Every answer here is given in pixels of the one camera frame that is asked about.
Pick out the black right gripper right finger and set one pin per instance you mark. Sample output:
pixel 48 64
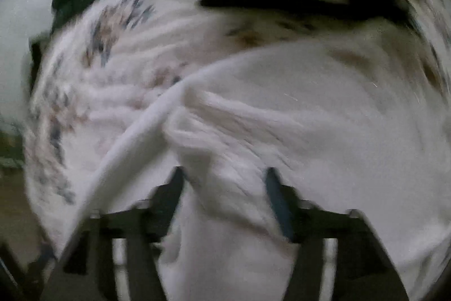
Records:
pixel 363 269

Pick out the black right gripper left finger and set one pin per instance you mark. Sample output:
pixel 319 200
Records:
pixel 86 270

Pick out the white fluffy small garment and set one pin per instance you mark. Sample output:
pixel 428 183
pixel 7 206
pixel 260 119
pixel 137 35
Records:
pixel 346 128

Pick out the floral white bed sheet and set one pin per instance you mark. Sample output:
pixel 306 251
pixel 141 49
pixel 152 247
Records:
pixel 105 67

